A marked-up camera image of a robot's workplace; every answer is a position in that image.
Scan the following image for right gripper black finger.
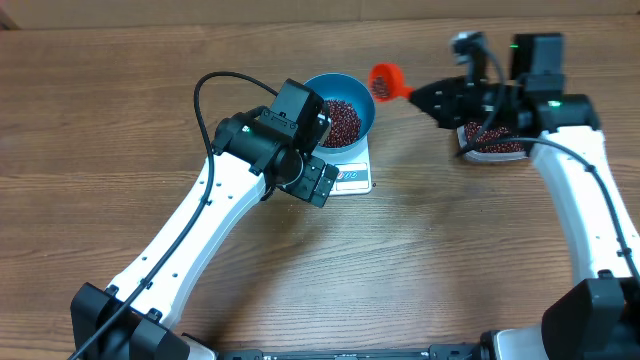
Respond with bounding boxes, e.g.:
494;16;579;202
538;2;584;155
409;97;448;128
409;79;448;100

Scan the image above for red measuring scoop blue handle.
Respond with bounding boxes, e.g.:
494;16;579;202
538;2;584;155
368;63;414;102

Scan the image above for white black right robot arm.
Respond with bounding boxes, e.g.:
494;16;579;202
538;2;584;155
409;32;639;359

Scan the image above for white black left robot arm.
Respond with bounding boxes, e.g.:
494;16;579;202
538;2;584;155
71;79;338;359

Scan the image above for white digital kitchen scale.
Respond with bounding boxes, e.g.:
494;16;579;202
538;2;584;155
313;137;373;196

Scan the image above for red beans in bowl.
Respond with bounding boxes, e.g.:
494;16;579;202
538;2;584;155
323;100;362;148

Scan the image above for teal plastic bowl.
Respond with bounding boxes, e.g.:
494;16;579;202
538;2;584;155
304;73;376;148

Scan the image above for clear container of red beans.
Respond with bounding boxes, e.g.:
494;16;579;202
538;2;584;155
456;122;527;163

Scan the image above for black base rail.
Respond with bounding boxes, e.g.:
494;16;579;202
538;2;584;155
214;342;569;360

